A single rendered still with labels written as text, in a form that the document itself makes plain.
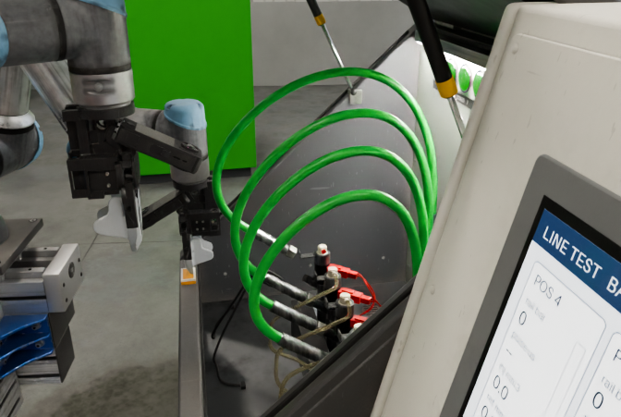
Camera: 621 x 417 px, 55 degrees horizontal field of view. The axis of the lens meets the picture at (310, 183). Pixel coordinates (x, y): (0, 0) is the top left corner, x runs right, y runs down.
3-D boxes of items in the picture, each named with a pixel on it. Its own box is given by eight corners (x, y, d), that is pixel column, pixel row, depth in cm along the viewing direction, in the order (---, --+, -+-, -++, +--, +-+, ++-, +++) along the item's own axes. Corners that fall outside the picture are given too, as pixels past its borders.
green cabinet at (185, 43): (245, 142, 522) (237, -13, 474) (257, 177, 444) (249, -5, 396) (133, 150, 504) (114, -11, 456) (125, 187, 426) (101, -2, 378)
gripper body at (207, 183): (221, 239, 119) (217, 183, 115) (177, 243, 118) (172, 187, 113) (219, 223, 126) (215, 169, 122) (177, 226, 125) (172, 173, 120)
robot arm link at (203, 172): (168, 165, 112) (169, 152, 119) (171, 188, 113) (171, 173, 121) (209, 163, 113) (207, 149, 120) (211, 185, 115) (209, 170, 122)
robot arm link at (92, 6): (38, -24, 71) (109, -26, 75) (53, 68, 75) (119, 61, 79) (58, -22, 65) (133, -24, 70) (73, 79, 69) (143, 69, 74)
